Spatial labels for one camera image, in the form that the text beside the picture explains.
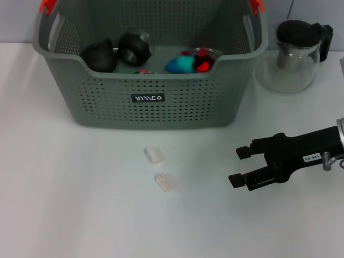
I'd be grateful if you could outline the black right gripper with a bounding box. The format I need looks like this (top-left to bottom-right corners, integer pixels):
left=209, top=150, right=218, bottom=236
left=228, top=126, right=343, bottom=192

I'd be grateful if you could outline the narrow white brick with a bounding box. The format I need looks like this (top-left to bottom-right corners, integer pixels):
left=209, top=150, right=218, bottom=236
left=154, top=172, right=174, bottom=193

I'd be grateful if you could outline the bright red slope brick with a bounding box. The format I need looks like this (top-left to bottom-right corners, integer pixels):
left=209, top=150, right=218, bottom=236
left=196, top=62, right=211, bottom=74

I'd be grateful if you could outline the teal brick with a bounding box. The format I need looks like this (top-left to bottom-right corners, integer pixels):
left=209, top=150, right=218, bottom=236
left=173, top=54, right=197, bottom=74

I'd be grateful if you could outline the blue square brick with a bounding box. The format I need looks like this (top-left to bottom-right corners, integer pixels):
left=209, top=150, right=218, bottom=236
left=164, top=59, right=183, bottom=74

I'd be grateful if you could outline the grey perforated storage bin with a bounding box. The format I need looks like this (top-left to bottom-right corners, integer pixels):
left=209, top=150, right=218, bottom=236
left=32, top=0, right=269, bottom=132

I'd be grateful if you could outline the wide white brick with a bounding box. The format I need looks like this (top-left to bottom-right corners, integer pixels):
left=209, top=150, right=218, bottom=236
left=144, top=146, right=164, bottom=164

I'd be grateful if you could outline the glass teapot black lid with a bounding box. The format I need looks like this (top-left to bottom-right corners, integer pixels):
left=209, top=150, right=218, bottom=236
left=255, top=19, right=334, bottom=94

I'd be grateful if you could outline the black clay teapot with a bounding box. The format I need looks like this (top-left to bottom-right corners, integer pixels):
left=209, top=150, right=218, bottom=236
left=80, top=38, right=118, bottom=73

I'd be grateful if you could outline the thin dark wall cable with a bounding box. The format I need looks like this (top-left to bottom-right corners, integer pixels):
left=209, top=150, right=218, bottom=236
left=285, top=0, right=296, bottom=20

